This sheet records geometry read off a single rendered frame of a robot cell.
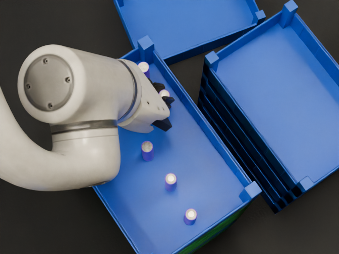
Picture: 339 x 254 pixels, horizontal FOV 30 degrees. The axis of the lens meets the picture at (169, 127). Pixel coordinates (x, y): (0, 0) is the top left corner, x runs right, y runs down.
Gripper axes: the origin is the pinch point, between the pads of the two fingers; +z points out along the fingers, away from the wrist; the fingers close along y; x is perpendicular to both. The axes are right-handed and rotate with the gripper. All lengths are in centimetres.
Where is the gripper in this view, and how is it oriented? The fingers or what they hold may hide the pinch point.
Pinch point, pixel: (157, 97)
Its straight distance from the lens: 96.2
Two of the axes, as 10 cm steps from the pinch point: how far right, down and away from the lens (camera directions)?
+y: 5.7, 8.0, -2.1
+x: 7.5, -6.0, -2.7
